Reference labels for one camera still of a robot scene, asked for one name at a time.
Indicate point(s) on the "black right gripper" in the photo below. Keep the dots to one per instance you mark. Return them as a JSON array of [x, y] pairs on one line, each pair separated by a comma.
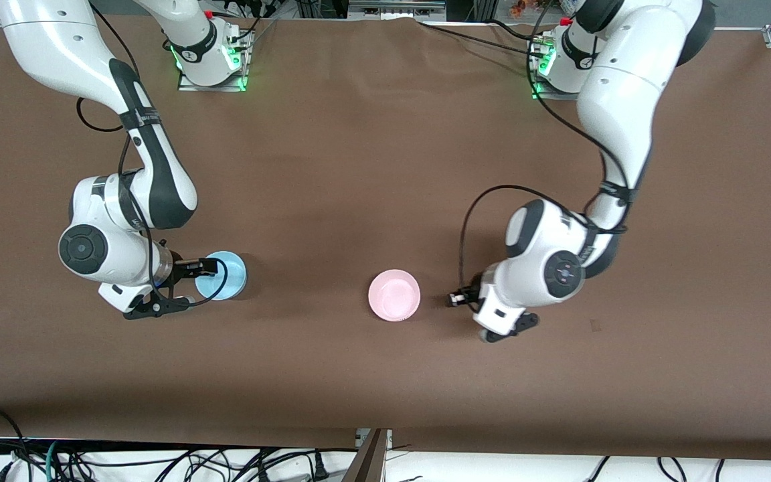
[[187, 269]]

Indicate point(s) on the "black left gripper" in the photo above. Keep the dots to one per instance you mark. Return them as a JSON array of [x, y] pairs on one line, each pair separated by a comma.
[[469, 295]]

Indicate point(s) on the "blue bowl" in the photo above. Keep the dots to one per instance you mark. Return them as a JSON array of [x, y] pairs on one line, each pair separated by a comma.
[[233, 278]]

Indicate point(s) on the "pink bowl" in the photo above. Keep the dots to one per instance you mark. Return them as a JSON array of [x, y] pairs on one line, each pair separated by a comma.
[[394, 295]]

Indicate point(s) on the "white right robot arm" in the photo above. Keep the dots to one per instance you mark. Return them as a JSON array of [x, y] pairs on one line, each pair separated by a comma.
[[64, 47]]

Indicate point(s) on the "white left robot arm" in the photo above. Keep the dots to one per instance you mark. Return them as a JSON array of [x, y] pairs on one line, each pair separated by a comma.
[[626, 87]]

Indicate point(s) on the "brown table cover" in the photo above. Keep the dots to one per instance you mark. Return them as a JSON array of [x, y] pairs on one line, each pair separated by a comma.
[[385, 167]]

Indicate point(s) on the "black power plug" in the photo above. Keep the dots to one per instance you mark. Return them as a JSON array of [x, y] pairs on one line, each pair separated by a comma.
[[320, 466]]

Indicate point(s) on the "orange object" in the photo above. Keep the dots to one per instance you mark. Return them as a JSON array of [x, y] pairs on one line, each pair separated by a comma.
[[518, 8]]

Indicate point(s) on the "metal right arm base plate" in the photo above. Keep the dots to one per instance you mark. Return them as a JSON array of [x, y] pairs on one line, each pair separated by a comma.
[[188, 85]]

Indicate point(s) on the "aluminium frame post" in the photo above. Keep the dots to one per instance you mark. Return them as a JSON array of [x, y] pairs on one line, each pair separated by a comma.
[[367, 462]]

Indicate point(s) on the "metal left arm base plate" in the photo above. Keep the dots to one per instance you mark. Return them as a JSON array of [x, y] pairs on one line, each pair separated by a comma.
[[546, 94]]

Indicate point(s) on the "grey metal rail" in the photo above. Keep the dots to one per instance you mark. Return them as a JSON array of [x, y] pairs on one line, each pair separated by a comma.
[[395, 7]]

